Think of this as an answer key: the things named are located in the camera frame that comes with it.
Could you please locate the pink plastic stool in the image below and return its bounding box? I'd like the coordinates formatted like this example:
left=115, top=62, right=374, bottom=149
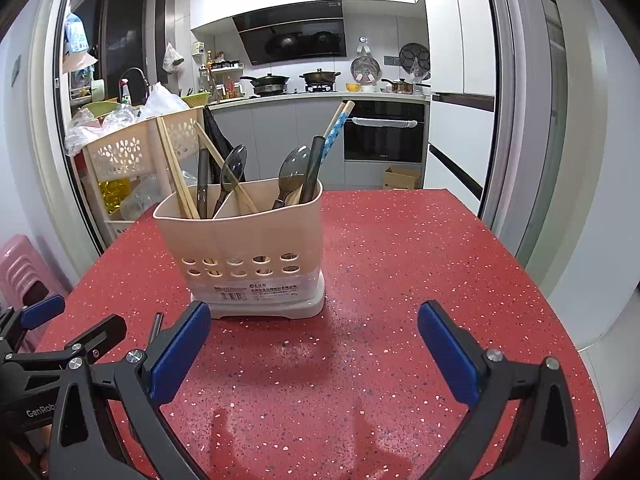
left=0, top=234, right=68, bottom=311

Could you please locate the black kitchen faucet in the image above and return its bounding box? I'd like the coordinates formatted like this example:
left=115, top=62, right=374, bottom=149
left=120, top=67, right=151, bottom=101

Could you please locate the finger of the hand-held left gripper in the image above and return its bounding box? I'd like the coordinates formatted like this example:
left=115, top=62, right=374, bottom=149
left=0, top=294, right=67, bottom=356
left=62, top=315, right=127, bottom=363

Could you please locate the clear plastic bag pile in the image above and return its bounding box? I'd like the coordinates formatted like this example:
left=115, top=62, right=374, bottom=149
left=64, top=107, right=141, bottom=156

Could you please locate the black wok with lid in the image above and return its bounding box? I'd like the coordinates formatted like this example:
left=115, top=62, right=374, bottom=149
left=240, top=73, right=291, bottom=96

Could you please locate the light green basin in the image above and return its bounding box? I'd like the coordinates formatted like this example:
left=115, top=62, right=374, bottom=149
left=81, top=101, right=123, bottom=118

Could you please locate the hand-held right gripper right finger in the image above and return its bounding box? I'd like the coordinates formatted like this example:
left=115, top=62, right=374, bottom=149
left=418, top=301, right=581, bottom=480

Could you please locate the dark cooking pot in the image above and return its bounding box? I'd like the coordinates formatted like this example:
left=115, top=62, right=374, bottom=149
left=299, top=68, right=342, bottom=87

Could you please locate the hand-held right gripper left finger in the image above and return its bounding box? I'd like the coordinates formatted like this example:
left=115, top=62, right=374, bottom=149
left=48, top=301, right=212, bottom=480

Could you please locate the black built-in oven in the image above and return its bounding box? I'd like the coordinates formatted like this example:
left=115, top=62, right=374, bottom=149
left=343, top=100, right=427, bottom=164

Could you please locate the blue patterned chopstick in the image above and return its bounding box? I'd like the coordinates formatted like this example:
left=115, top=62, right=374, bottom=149
left=320, top=101, right=357, bottom=166

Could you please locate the round metal steamer plate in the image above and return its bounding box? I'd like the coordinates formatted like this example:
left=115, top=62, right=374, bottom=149
left=350, top=56, right=381, bottom=83

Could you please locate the hanging white plastic bag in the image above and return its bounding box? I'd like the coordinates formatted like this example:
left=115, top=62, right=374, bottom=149
left=163, top=42, right=185, bottom=73

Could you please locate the white refrigerator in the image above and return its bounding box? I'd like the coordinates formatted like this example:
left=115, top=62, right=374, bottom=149
left=410, top=0, right=501, bottom=201

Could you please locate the white oven handle cover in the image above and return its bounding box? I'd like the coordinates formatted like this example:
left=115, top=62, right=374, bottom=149
left=351, top=116, right=418, bottom=130

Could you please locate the blue hanging packet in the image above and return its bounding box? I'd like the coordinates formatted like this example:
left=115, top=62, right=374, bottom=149
left=64, top=12, right=86, bottom=53

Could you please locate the black range hood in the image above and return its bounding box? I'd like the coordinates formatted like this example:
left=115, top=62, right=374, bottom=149
left=231, top=1, right=347, bottom=66

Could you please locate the round black trivet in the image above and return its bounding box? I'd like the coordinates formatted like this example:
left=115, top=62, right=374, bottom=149
left=398, top=42, right=431, bottom=73

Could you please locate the beige perforated storage cart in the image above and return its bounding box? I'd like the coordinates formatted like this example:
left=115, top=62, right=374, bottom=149
left=82, top=107, right=206, bottom=238

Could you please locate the cardboard box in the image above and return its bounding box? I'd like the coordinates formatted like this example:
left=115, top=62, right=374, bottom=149
left=383, top=166, right=422, bottom=190

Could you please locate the spice rack with bottles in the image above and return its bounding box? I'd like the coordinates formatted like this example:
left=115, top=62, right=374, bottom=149
left=198, top=50, right=246, bottom=103

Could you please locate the beige plastic utensil holder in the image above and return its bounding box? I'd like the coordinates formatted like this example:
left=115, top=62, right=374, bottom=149
left=152, top=176, right=326, bottom=320

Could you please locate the yellow oil bottle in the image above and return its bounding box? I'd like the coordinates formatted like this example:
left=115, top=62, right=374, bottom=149
left=98, top=178, right=133, bottom=216

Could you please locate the black hanging bag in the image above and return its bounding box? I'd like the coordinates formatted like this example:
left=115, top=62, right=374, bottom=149
left=202, top=106, right=236, bottom=183

